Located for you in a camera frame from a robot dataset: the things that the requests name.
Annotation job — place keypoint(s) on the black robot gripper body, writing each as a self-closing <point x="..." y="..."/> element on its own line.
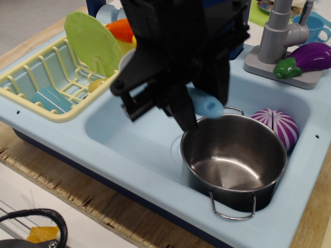
<point x="174" y="40"/>

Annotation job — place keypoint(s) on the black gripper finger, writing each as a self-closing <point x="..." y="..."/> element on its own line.
<point x="214" y="79"/>
<point x="179" y="105"/>

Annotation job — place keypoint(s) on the grey spoon with blue handle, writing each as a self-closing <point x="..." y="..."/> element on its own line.
<point x="204" y="104"/>

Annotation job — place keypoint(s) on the stainless steel pot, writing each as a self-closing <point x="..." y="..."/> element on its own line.
<point x="235" y="160"/>

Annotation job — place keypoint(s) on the dark blue plastic box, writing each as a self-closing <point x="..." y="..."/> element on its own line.
<point x="236" y="51"/>

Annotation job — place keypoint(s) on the yellow toy duck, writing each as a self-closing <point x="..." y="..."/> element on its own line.
<point x="134" y="41"/>

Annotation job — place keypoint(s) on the orange toy carrot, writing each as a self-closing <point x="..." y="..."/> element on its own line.
<point x="121" y="30"/>

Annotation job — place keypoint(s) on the light blue toy sink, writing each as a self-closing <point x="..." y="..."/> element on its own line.
<point x="143" y="157"/>

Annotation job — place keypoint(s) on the green mat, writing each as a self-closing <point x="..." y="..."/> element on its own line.
<point x="257" y="15"/>

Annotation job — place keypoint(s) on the grey toy faucet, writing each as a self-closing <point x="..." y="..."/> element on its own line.
<point x="278" y="35"/>

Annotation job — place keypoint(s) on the green toy plate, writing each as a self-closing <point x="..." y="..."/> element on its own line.
<point x="92" y="43"/>

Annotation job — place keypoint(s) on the purple striped toy onion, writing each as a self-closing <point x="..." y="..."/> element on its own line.
<point x="281" y="123"/>

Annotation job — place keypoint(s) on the yellow toy lemon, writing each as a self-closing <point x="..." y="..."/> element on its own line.
<point x="95" y="84"/>

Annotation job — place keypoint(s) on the purple toy eggplant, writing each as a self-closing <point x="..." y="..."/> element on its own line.
<point x="314" y="56"/>

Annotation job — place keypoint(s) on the light blue toy cup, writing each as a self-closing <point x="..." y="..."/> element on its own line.
<point x="316" y="29"/>

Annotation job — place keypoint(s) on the cream yellow dish rack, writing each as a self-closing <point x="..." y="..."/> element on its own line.
<point x="56" y="65"/>

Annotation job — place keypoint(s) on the yellow tape piece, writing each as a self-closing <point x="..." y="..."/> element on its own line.
<point x="42" y="234"/>

